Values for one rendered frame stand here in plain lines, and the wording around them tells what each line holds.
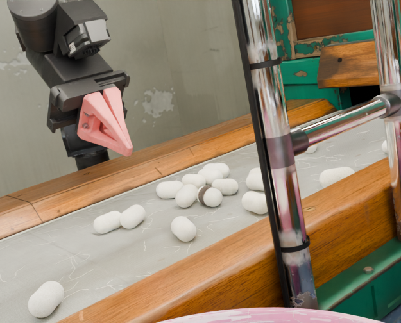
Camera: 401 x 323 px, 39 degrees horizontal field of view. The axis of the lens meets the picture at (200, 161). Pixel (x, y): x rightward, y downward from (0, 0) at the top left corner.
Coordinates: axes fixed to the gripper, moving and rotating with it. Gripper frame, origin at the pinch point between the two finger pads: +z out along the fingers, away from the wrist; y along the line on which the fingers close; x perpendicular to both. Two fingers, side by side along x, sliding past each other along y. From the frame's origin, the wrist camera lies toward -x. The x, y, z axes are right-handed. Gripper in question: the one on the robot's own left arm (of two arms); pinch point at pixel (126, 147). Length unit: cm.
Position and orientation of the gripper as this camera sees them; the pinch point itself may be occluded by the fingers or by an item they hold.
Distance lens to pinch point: 66.1
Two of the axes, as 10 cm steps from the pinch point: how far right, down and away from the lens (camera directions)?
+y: 7.6, -3.0, 5.8
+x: -2.6, 6.7, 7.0
